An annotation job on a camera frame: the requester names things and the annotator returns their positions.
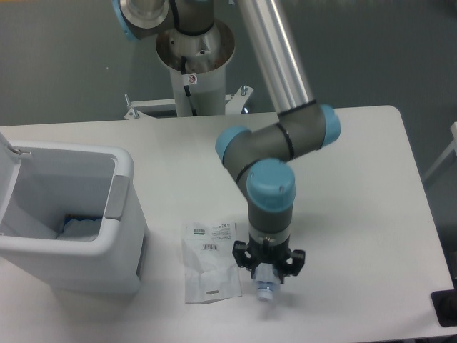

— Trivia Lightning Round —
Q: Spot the white pedestal base frame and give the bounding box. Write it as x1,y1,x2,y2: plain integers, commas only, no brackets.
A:
124,85,254,120

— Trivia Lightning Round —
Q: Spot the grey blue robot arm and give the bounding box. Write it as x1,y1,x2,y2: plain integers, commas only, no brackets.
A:
112,1,341,280

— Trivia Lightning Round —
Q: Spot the clear plastic packaging bag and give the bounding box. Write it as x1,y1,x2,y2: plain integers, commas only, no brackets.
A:
181,222,242,304

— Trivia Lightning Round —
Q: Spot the clear plastic water bottle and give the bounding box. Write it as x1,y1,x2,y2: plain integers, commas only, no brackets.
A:
253,263,281,302

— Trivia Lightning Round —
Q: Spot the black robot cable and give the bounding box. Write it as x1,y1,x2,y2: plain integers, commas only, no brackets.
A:
180,55,198,117

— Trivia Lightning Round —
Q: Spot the white trash can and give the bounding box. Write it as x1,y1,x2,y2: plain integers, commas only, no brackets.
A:
1,139,149,294

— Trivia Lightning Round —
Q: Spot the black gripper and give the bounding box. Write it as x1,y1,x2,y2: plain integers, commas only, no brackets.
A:
232,238,306,284

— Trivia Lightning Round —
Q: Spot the white frame at right edge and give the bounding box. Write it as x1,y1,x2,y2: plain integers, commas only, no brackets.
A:
423,122,456,187

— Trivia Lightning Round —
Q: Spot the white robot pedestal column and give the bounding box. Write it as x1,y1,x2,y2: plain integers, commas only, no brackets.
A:
156,19,235,117

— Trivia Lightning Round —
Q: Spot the black device at table edge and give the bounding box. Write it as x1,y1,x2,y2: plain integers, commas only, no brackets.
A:
431,289,456,327

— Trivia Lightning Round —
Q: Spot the white trash can lid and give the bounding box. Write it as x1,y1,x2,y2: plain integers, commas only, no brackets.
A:
1,134,31,220

